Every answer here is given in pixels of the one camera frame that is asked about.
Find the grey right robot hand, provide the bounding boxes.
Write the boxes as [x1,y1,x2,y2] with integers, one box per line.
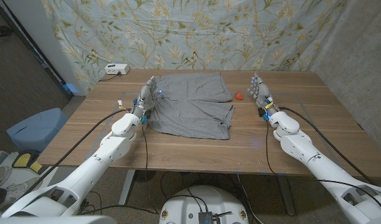
[247,73,281,118]

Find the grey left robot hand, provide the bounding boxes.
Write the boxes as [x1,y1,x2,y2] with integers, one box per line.
[131,75,158,118]

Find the grey shorts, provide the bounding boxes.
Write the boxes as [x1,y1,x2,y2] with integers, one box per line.
[146,72,235,141]

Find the white power strip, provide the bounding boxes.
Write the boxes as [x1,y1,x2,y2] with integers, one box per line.
[104,63,131,75]

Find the black round floor fan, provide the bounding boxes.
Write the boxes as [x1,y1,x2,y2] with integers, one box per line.
[133,170,158,183]

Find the floral printed backdrop cloth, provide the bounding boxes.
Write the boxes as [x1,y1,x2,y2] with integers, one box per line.
[40,0,347,94]

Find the white table leg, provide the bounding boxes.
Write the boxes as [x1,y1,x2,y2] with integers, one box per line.
[118,169,137,207]

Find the grey table leg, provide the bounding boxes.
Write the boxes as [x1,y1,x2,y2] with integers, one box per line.
[276,175,298,217]

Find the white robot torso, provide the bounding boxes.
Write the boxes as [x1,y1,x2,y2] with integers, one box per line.
[159,185,250,224]

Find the yellow foot pedal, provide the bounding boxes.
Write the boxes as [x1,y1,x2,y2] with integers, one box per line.
[11,152,33,169]

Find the grey sneaker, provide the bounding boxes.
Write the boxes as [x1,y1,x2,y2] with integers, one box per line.
[2,176,44,202]

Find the black power strip cord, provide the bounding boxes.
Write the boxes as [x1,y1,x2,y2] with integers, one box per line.
[98,72,122,83]

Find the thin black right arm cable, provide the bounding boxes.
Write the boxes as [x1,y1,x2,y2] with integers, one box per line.
[265,119,381,216]

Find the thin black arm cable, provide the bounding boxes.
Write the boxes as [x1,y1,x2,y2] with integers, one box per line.
[141,121,162,215]
[265,119,381,216]

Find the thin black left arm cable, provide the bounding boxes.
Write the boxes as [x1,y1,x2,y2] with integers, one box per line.
[141,121,162,215]

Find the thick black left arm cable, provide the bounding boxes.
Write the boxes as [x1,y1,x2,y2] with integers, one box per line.
[21,108,131,197]

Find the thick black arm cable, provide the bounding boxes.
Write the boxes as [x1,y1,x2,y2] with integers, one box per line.
[278,106,374,185]
[21,108,131,197]

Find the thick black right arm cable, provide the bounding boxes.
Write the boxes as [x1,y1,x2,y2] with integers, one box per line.
[278,106,374,185]

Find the black floor cable coil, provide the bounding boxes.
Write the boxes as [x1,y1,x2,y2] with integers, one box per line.
[77,190,103,216]

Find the black door frame rail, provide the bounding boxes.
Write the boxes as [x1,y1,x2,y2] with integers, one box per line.
[0,0,73,101]

